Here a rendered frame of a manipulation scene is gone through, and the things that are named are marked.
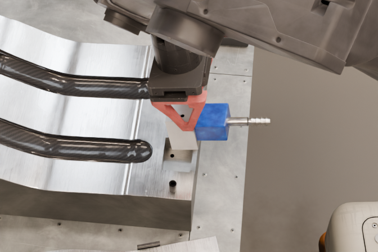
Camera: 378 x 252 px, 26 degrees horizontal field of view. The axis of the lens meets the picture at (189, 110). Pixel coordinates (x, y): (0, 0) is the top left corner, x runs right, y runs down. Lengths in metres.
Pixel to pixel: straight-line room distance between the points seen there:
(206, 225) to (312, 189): 1.00
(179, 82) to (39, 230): 0.34
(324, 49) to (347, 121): 1.83
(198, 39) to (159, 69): 0.50
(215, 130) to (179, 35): 0.57
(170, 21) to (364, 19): 0.11
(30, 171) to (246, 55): 0.42
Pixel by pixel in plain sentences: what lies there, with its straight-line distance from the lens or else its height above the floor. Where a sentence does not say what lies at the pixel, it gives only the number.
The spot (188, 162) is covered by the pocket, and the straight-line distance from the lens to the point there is 1.14.
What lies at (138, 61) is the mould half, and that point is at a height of 0.89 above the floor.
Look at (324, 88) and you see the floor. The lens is 2.33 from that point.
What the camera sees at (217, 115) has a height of 0.97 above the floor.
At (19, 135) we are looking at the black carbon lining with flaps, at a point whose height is 0.89.
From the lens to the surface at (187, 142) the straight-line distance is 1.06.
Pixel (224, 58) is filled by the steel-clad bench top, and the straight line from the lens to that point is 1.34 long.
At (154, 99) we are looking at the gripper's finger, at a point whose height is 1.04.
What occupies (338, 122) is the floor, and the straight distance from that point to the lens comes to 2.27.
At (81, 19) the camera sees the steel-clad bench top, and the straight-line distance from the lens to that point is 1.40.
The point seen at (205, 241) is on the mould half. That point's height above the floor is 0.86.
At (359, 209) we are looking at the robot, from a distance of 1.81.
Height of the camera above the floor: 1.83
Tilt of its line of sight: 54 degrees down
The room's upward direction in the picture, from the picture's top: straight up
